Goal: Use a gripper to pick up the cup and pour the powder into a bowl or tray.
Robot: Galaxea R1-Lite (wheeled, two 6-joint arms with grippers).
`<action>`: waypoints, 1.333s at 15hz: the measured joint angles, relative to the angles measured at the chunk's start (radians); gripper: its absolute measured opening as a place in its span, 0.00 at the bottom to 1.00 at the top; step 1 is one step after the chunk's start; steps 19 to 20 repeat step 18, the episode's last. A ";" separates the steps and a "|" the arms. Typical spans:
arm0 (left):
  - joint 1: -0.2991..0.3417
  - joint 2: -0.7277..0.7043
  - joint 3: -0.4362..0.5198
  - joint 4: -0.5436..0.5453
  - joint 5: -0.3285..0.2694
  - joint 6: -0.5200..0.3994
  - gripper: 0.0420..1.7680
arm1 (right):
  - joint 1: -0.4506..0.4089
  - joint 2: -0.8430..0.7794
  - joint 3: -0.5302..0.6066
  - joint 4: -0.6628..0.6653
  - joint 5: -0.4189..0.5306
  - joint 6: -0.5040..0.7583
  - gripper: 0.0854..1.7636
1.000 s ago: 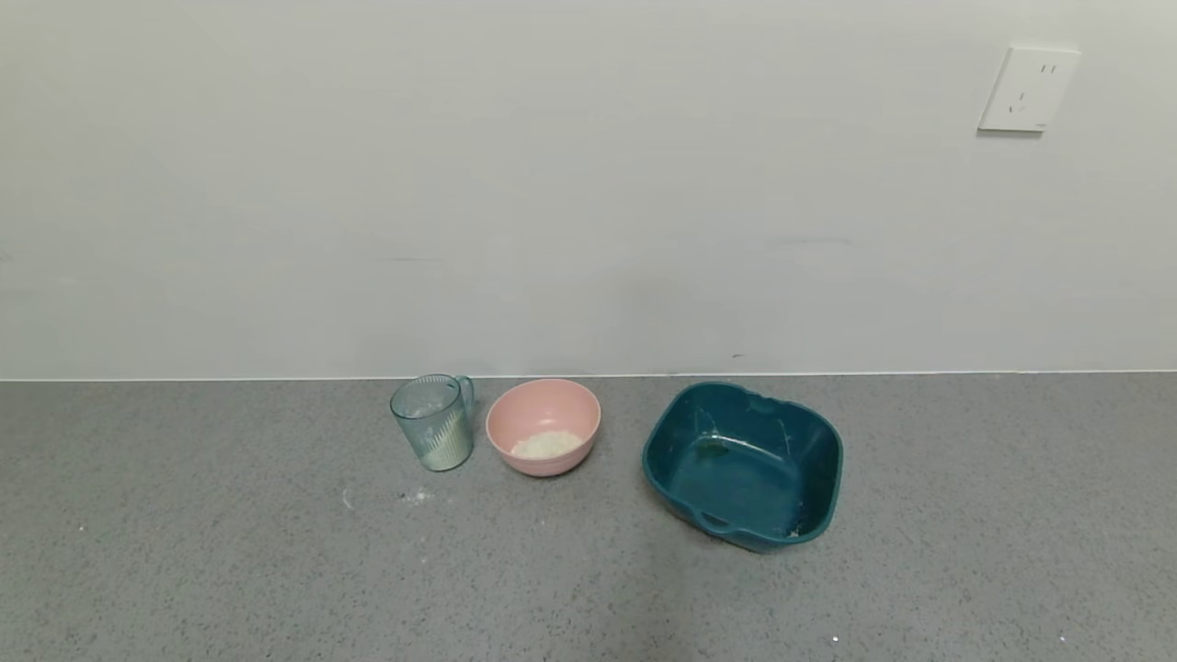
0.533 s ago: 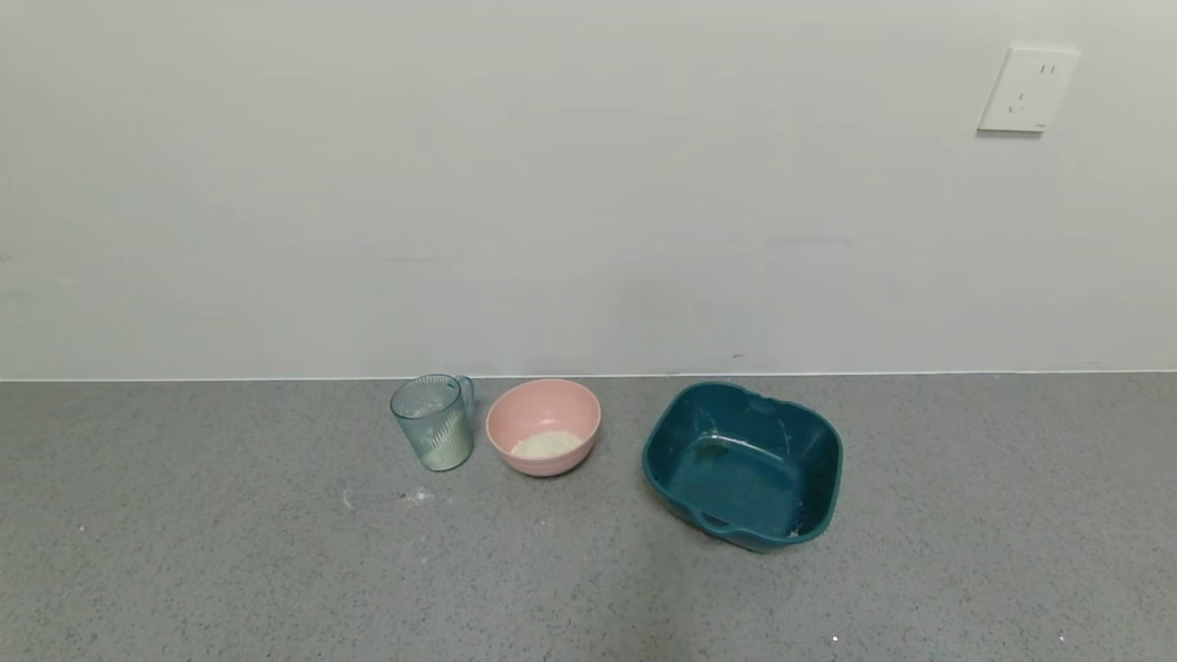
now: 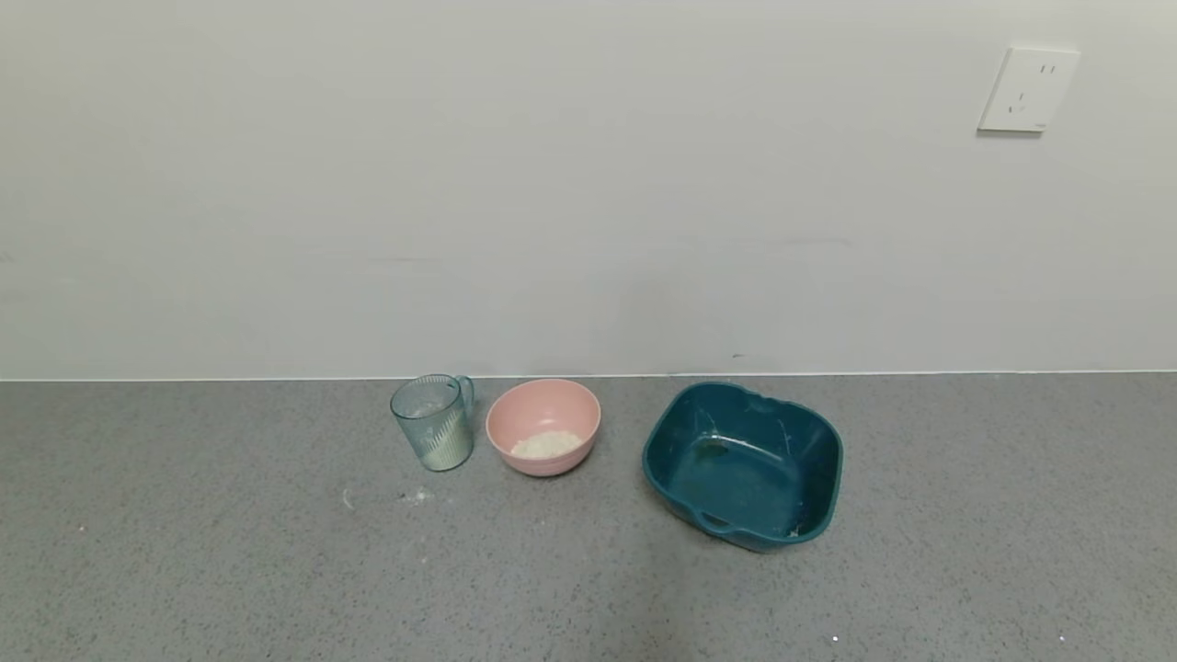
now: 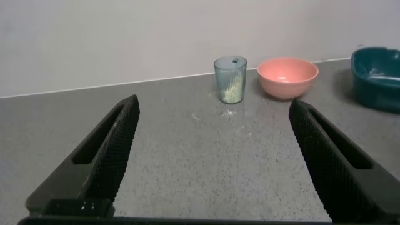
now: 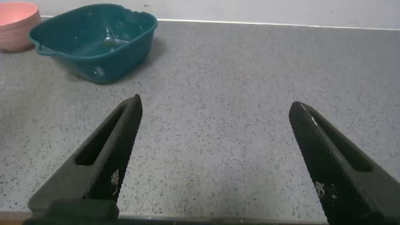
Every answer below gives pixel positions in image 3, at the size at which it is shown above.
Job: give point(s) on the white powder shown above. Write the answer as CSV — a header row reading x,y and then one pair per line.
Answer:
x,y
547,445

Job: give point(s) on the ribbed translucent teal cup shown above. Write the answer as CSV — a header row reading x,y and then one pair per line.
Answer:
x,y
432,423

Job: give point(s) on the pink plastic bowl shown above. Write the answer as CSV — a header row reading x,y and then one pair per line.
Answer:
x,y
542,409

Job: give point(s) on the dark teal square tray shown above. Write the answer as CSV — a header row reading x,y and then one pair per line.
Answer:
x,y
745,478

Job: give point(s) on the spilled powder patch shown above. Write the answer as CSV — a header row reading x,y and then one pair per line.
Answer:
x,y
417,496

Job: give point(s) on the white wall socket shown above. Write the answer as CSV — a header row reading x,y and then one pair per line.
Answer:
x,y
1028,90

